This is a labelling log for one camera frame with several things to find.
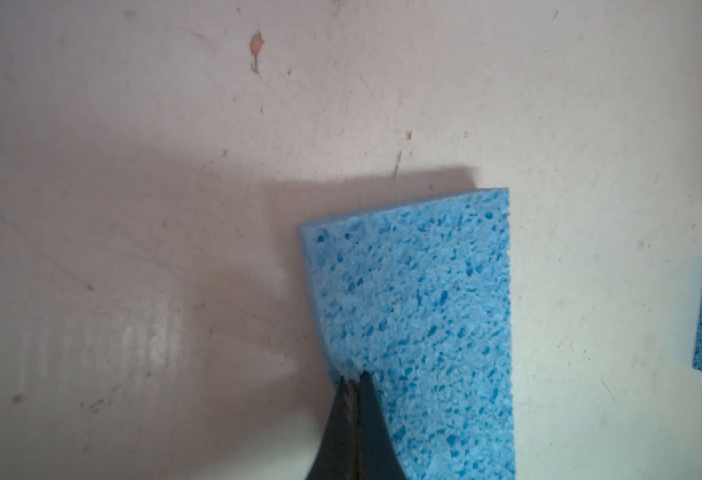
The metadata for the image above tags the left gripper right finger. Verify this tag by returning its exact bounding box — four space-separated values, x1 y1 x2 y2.
356 371 407 480

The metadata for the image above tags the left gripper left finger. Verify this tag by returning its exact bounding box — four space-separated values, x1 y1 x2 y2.
306 379 358 480

